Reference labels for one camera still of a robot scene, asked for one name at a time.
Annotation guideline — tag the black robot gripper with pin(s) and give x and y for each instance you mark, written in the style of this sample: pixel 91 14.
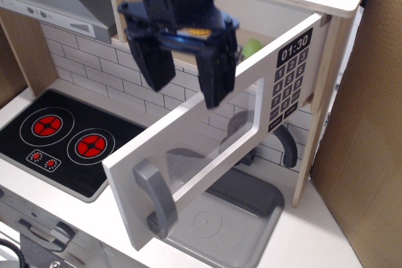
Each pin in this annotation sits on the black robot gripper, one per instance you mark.
pixel 156 28

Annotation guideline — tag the white toy microwave door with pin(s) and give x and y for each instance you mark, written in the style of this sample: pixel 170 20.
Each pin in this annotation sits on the white toy microwave door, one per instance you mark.
pixel 216 123

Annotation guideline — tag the white wooden microwave cabinet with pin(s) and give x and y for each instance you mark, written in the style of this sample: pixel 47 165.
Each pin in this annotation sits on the white wooden microwave cabinet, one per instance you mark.
pixel 276 17

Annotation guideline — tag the yellow toy corn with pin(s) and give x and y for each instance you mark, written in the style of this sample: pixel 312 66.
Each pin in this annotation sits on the yellow toy corn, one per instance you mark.
pixel 199 32

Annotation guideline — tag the green toy vegetable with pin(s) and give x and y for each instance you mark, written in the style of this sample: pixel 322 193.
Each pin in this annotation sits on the green toy vegetable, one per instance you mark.
pixel 250 48

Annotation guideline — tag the dark grey toy faucet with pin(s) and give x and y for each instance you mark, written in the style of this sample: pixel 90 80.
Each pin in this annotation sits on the dark grey toy faucet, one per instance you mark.
pixel 287 145

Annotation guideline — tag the black toy stovetop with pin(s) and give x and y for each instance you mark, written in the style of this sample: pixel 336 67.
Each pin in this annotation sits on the black toy stovetop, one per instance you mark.
pixel 63 142

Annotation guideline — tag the grey toy sink basin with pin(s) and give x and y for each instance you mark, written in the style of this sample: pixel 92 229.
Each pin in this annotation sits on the grey toy sink basin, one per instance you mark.
pixel 230 224

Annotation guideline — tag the brown cardboard panel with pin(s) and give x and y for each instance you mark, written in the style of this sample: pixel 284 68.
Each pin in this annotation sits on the brown cardboard panel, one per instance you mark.
pixel 357 169

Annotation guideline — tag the grey oven front handle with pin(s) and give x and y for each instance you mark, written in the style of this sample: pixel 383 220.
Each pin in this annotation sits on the grey oven front handle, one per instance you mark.
pixel 56 239

